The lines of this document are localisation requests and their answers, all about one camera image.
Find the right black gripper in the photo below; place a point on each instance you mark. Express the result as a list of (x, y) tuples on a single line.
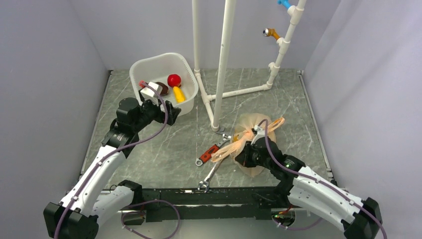
[(243, 158)]

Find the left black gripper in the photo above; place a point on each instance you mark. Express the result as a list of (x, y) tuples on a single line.
[(160, 114)]

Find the translucent orange plastic bag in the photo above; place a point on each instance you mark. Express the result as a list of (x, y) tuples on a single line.
[(243, 133)]

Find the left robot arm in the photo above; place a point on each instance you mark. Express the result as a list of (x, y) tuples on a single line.
[(81, 212)]

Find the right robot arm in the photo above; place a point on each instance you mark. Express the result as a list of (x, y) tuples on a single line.
[(300, 186)]

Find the dark brown fake fruit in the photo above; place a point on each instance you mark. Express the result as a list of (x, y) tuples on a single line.
[(163, 89)]

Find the yellow fake corn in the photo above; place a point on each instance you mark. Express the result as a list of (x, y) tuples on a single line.
[(179, 95)]

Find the red fake apple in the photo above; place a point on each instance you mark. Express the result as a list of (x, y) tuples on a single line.
[(174, 80)]

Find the silver combination wrench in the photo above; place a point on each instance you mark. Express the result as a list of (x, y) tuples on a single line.
[(204, 185)]

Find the white plastic basket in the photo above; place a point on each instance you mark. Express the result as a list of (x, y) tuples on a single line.
[(157, 69)]

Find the orange hook peg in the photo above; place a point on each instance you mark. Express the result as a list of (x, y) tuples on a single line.
[(270, 32)]

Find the blue hook peg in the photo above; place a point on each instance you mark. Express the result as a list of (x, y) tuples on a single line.
[(284, 3)]

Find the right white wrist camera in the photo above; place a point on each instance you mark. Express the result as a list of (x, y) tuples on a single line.
[(259, 132)]

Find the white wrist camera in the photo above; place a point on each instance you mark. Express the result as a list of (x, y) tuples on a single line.
[(150, 91), (259, 132)]

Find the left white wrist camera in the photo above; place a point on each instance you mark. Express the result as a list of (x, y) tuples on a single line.
[(150, 91)]

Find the red-handled adjustable wrench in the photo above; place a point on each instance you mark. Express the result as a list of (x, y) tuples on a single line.
[(206, 156)]

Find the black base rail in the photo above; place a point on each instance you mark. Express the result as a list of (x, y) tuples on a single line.
[(162, 204)]

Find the white PVC pipe frame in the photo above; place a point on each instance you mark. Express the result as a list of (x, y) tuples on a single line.
[(213, 103)]

